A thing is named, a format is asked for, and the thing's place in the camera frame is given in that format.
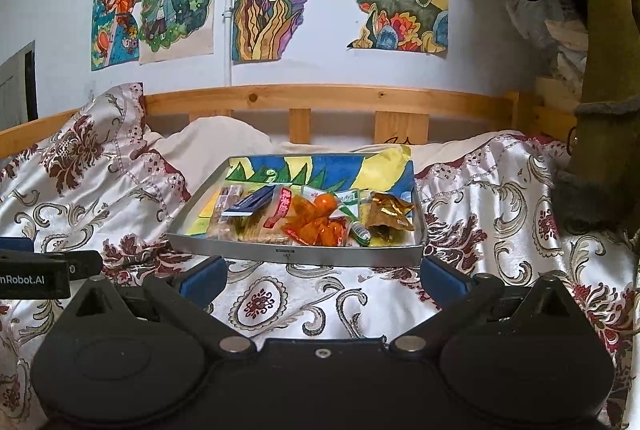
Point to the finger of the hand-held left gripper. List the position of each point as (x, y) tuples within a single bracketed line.
[(85, 266)]

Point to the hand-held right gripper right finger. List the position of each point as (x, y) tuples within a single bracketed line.
[(445, 282)]

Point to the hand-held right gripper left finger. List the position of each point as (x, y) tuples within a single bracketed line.
[(205, 282)]

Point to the gold foil snack packet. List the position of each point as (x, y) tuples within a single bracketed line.
[(390, 212)]

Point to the floral satin quilt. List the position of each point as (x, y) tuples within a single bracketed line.
[(310, 300)]

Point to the white wall pipe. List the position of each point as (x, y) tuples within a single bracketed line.
[(229, 35)]

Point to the orange snack packet red label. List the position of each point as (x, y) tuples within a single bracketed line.
[(315, 222)]

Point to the orange-haired figure drawing poster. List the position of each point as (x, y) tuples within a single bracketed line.
[(117, 15)]

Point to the white green snack packet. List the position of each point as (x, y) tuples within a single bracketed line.
[(357, 220)]

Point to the grey metal tray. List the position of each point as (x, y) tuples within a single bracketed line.
[(300, 255)]

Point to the cream pillow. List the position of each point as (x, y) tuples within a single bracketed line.
[(215, 140)]

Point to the hanging floral cloth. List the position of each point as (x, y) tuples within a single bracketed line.
[(540, 20)]

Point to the beige cracker packet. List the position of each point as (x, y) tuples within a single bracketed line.
[(245, 227)]

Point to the wooden bed headboard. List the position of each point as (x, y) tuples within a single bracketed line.
[(325, 97)]

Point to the blue snack packet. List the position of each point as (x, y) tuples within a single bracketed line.
[(247, 204)]

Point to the olive hanging garment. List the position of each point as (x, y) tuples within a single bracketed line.
[(607, 85)]

